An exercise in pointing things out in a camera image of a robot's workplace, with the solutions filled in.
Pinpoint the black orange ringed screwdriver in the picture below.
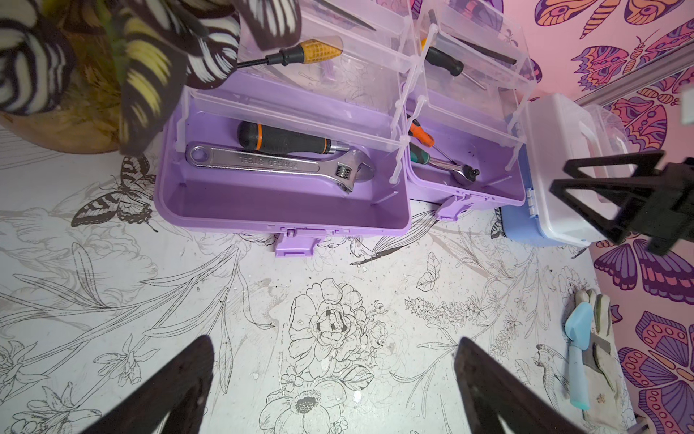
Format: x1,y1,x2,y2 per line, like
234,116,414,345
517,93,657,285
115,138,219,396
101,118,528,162
237,121,350,156

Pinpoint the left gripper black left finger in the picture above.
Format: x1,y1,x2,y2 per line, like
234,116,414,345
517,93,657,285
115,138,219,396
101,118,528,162
84,335,214,433

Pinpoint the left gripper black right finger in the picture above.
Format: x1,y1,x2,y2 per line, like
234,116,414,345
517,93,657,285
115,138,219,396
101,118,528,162
454,337,582,433

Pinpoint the potted green plant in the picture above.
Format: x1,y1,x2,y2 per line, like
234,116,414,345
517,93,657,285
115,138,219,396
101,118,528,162
1,1,302,157

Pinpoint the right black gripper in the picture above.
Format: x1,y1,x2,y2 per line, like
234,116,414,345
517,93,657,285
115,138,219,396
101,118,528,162
549,150,693,256

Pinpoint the purple toolbox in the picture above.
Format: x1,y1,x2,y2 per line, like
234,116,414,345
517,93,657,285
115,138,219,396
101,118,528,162
405,1,537,221
154,1,419,256

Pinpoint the yellow handled brush tool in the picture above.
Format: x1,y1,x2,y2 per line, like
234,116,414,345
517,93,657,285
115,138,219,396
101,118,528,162
237,39,343,69

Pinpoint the silver adjustable wrench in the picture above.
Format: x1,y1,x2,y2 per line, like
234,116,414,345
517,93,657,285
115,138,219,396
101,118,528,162
186,144,376,193

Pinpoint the green handled ratchet tool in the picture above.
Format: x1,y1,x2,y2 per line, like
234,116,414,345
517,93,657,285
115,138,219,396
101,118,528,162
410,143,481,186

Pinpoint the blue white toolbox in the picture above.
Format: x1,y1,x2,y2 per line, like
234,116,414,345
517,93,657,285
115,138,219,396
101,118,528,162
501,94,594,248

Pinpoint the orange handled small screwdriver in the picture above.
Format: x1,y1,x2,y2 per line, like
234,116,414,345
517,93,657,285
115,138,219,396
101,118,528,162
408,117,453,162

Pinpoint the white clear-lid toolbox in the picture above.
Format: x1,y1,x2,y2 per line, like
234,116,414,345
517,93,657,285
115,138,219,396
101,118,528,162
582,105,634,178

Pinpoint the black small screwdriver in lid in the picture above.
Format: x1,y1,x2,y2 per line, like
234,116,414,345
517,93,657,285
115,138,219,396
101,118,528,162
425,47,487,90

